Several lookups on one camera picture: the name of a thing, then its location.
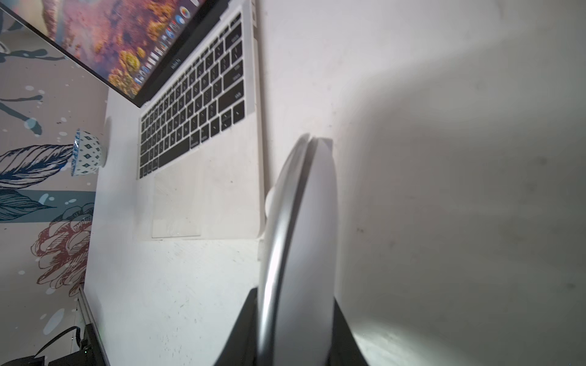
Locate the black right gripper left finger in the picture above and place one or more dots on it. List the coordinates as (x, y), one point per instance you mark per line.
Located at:
(240, 347)

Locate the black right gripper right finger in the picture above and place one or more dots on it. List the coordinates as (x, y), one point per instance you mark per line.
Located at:
(344, 348)

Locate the white wireless mouse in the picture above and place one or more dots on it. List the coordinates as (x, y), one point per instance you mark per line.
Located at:
(295, 307)

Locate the silver laptop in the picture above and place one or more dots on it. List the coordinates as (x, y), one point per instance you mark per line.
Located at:
(192, 69)

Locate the blue patterned ceramic bowl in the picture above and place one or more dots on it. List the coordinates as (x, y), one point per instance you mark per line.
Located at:
(88, 155)

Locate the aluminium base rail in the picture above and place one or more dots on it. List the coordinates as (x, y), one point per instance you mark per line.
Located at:
(91, 342)

